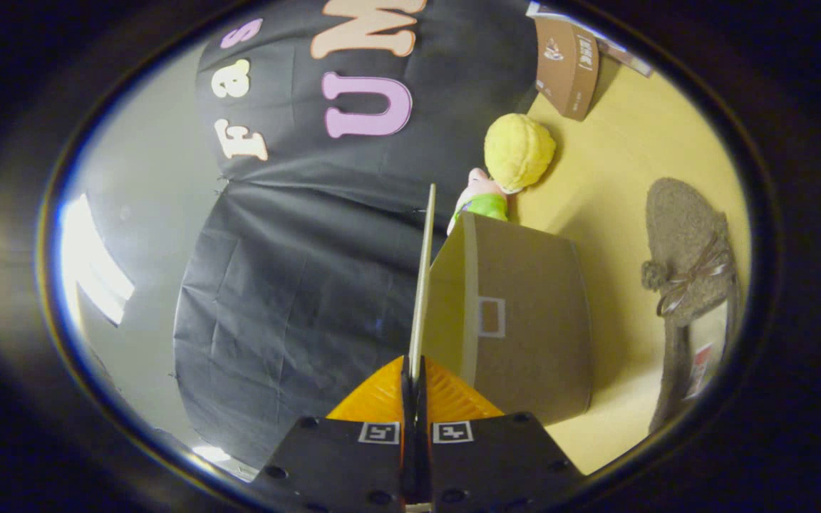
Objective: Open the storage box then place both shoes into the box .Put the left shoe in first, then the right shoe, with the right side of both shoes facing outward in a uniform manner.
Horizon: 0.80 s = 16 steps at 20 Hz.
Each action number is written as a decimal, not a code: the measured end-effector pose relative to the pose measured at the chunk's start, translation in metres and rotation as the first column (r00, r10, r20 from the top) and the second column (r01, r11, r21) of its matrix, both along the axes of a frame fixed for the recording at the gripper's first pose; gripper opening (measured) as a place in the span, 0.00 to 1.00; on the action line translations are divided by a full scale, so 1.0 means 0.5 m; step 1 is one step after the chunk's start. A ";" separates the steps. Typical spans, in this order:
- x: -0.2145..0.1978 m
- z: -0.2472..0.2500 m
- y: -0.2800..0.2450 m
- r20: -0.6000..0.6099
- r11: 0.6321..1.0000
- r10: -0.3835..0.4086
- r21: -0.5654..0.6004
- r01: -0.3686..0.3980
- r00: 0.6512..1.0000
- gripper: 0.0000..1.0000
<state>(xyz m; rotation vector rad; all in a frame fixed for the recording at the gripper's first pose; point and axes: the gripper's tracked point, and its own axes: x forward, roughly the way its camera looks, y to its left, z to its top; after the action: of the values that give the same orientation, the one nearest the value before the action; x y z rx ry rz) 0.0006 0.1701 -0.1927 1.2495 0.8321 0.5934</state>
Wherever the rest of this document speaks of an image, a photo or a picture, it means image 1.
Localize brown fuzzy slipper shoe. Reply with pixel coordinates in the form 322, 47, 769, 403
641, 177, 743, 435

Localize white book with dark cover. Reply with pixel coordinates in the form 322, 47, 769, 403
525, 1, 654, 78

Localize ceiling light panel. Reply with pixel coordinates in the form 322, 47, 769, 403
61, 194, 135, 327

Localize beige fabric storage box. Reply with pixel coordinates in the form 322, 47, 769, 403
408, 184, 594, 426

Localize yellow round plush toy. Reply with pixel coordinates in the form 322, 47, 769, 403
484, 113, 557, 195

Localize pink and green plush toy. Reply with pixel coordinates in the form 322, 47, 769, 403
446, 168, 510, 236

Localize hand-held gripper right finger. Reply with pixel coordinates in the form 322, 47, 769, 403
414, 356, 586, 513

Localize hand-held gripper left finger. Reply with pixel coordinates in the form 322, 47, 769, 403
250, 356, 417, 513

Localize brown cover book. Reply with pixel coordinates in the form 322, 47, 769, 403
533, 16, 601, 122

